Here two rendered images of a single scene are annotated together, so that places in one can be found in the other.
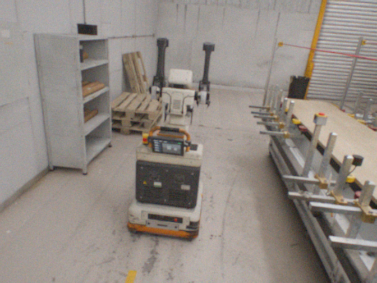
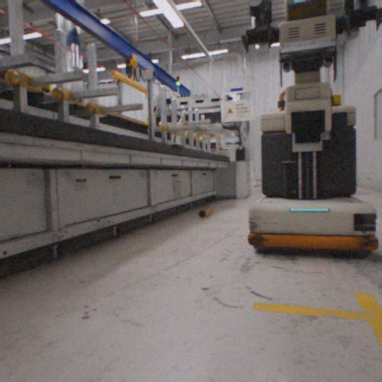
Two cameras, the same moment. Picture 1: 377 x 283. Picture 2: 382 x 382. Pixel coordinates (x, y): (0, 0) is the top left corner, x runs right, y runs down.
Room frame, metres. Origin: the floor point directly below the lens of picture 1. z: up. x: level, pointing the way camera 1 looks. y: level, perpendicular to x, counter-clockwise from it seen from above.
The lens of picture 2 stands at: (4.30, -0.05, 0.45)
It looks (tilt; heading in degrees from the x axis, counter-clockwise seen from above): 3 degrees down; 194
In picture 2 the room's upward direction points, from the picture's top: 2 degrees counter-clockwise
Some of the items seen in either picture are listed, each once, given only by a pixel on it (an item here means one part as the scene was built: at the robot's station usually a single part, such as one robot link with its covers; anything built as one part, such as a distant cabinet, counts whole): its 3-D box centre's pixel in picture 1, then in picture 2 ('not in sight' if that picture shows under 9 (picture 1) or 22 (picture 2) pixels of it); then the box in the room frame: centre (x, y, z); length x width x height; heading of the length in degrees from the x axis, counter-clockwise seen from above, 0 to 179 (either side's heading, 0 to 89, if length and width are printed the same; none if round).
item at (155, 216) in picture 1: (165, 218); not in sight; (1.92, 0.14, 0.23); 0.41 x 0.02 x 0.08; 86
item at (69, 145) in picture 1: (80, 101); not in sight; (3.35, 1.40, 0.78); 0.90 x 0.45 x 1.55; 177
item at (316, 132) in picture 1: (311, 151); (150, 111); (1.98, -0.94, 0.93); 0.05 x 0.05 x 0.45; 87
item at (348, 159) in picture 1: (337, 191); (174, 125); (1.47, -0.91, 0.89); 0.04 x 0.04 x 0.48; 87
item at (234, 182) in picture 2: not in sight; (201, 145); (-1.45, -1.30, 0.95); 1.65 x 0.70 x 1.90; 87
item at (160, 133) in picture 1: (171, 138); not in sight; (2.14, 0.15, 0.87); 0.23 x 0.15 x 0.11; 86
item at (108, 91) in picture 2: (276, 124); (77, 95); (2.93, -0.94, 0.83); 0.43 x 0.03 x 0.04; 87
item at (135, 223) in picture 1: (169, 202); (307, 218); (2.25, 0.14, 0.16); 0.67 x 0.64 x 0.25; 176
